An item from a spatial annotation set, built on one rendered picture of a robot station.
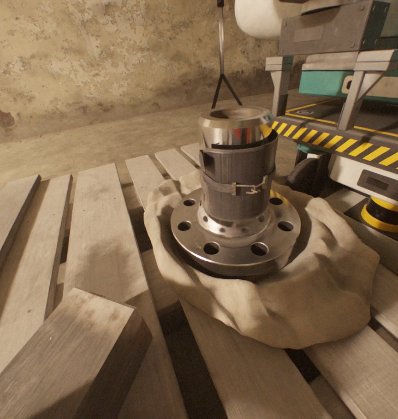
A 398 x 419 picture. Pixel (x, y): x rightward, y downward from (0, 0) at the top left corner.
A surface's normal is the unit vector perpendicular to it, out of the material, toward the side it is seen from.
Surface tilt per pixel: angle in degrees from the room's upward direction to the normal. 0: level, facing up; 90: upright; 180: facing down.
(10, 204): 0
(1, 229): 0
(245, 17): 114
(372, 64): 90
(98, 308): 0
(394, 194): 90
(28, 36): 90
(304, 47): 90
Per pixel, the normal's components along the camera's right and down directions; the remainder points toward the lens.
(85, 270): -0.08, -0.80
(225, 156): -0.29, 0.50
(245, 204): 0.17, 0.57
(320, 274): 0.47, -0.22
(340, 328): -0.11, -0.18
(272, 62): -0.86, 0.36
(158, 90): 0.41, 0.51
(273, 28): -0.39, 0.92
